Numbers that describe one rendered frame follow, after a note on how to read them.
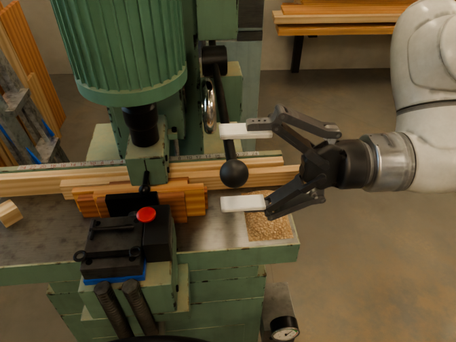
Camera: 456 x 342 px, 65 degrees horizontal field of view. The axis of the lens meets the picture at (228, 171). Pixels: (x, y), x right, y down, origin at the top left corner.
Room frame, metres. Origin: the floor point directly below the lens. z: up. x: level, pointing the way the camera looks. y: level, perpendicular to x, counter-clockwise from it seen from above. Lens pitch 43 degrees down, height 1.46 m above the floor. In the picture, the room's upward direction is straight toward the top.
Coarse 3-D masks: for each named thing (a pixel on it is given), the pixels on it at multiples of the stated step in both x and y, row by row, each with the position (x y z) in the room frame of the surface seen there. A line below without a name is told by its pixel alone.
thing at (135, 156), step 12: (132, 144) 0.53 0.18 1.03; (156, 144) 0.53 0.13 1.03; (168, 144) 0.59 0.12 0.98; (132, 156) 0.49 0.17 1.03; (144, 156) 0.49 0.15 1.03; (156, 156) 0.49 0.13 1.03; (168, 156) 0.56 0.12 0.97; (132, 168) 0.49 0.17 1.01; (144, 168) 0.49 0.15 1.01; (156, 168) 0.49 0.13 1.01; (168, 168) 0.51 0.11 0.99; (132, 180) 0.48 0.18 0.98; (156, 180) 0.49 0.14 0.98
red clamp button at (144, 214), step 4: (144, 208) 0.38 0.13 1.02; (148, 208) 0.38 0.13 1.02; (152, 208) 0.38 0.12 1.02; (140, 212) 0.37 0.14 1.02; (144, 212) 0.37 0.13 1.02; (148, 212) 0.37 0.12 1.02; (152, 212) 0.37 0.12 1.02; (136, 216) 0.36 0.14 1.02; (140, 216) 0.36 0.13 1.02; (144, 216) 0.36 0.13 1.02; (148, 216) 0.36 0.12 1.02; (152, 216) 0.36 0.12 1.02; (140, 220) 0.36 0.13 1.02; (144, 220) 0.36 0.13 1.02; (148, 220) 0.36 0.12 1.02; (152, 220) 0.36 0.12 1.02
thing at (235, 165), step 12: (204, 48) 0.68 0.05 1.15; (216, 48) 0.68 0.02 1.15; (204, 60) 0.66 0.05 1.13; (216, 60) 0.66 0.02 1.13; (204, 72) 0.66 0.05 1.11; (216, 72) 0.61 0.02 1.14; (216, 84) 0.56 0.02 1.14; (216, 96) 0.52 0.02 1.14; (228, 120) 0.43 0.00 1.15; (228, 144) 0.37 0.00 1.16; (228, 156) 0.34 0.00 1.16; (228, 168) 0.31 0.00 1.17; (240, 168) 0.31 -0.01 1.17; (228, 180) 0.30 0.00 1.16; (240, 180) 0.30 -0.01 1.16
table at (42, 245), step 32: (224, 192) 0.53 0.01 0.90; (0, 224) 0.45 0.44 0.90; (32, 224) 0.45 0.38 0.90; (64, 224) 0.45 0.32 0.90; (192, 224) 0.45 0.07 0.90; (224, 224) 0.45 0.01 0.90; (0, 256) 0.37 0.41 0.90; (32, 256) 0.37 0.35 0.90; (64, 256) 0.37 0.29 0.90; (192, 256) 0.38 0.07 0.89; (224, 256) 0.39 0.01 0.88; (256, 256) 0.39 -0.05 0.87; (288, 256) 0.40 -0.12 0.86; (96, 320) 0.27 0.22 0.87; (128, 320) 0.27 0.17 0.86; (160, 320) 0.28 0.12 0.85
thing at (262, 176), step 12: (252, 168) 0.56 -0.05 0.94; (264, 168) 0.56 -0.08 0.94; (276, 168) 0.56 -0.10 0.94; (288, 168) 0.56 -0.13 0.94; (72, 180) 0.53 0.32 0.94; (84, 180) 0.53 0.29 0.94; (96, 180) 0.53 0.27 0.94; (108, 180) 0.53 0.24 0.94; (120, 180) 0.53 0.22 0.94; (192, 180) 0.53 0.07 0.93; (204, 180) 0.54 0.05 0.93; (216, 180) 0.54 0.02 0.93; (252, 180) 0.55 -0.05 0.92; (264, 180) 0.55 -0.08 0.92; (276, 180) 0.55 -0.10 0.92; (288, 180) 0.55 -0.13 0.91
